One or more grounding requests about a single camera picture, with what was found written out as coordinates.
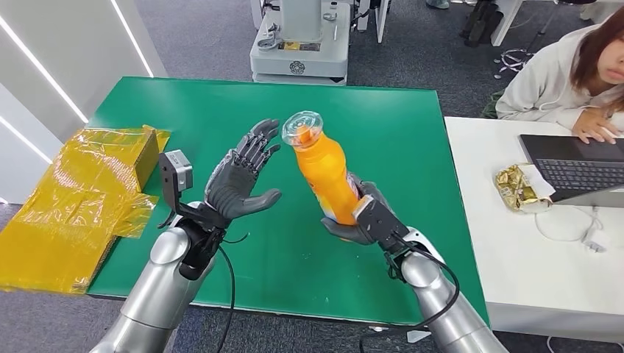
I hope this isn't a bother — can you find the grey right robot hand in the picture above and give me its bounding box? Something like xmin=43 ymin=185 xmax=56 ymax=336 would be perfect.
xmin=320 ymin=172 xmax=394 ymax=246

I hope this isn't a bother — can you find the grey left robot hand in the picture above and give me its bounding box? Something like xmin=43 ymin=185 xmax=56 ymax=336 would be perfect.
xmin=205 ymin=118 xmax=284 ymax=223

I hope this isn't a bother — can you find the person's hand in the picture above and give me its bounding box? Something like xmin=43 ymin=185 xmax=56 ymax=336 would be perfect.
xmin=570 ymin=107 xmax=623 ymax=145

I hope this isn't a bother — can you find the orange drink bottle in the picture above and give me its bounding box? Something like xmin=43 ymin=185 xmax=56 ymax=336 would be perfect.
xmin=281 ymin=110 xmax=362 ymax=227

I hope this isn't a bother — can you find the black laptop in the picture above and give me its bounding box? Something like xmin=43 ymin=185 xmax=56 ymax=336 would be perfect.
xmin=518 ymin=133 xmax=624 ymax=209

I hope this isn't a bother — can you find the person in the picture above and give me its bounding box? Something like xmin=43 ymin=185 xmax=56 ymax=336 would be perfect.
xmin=494 ymin=13 xmax=624 ymax=145

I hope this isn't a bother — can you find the box wrapped in yellow film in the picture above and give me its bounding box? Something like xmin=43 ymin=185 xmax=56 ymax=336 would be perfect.
xmin=58 ymin=125 xmax=163 ymax=196

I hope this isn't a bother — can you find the gold snack wrapper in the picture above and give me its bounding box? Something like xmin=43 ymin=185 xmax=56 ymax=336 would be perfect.
xmin=494 ymin=163 xmax=557 ymax=215

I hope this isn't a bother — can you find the white charger plug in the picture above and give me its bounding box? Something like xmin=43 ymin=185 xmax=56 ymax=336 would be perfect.
xmin=581 ymin=229 xmax=609 ymax=254

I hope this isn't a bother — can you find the white robot column machine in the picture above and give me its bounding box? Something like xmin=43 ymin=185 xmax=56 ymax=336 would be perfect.
xmin=249 ymin=0 xmax=352 ymax=87

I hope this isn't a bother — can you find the white desk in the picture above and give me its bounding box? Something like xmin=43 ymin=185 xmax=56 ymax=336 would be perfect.
xmin=443 ymin=115 xmax=624 ymax=345

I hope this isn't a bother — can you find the yellow plastic film sheet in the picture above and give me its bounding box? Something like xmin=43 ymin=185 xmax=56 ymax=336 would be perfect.
xmin=0 ymin=124 xmax=172 ymax=296

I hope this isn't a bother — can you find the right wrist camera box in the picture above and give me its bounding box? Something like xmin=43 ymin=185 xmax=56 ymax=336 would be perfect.
xmin=352 ymin=194 xmax=412 ymax=254

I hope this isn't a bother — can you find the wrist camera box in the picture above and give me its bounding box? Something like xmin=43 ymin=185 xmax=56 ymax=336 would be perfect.
xmin=352 ymin=194 xmax=412 ymax=254
xmin=157 ymin=149 xmax=194 ymax=216

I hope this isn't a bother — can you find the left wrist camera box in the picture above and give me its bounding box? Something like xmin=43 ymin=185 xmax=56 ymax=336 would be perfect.
xmin=157 ymin=149 xmax=194 ymax=216

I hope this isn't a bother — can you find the white cable pile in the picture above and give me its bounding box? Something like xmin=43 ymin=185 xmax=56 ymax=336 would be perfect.
xmin=493 ymin=47 xmax=531 ymax=80

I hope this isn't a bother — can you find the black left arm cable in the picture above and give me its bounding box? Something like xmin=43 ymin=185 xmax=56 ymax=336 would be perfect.
xmin=213 ymin=232 xmax=251 ymax=353

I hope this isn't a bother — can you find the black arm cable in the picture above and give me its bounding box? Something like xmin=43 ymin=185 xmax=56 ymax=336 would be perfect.
xmin=213 ymin=232 xmax=251 ymax=353
xmin=358 ymin=233 xmax=462 ymax=353

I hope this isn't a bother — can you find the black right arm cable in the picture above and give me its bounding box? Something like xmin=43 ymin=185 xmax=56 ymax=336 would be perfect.
xmin=358 ymin=233 xmax=462 ymax=353

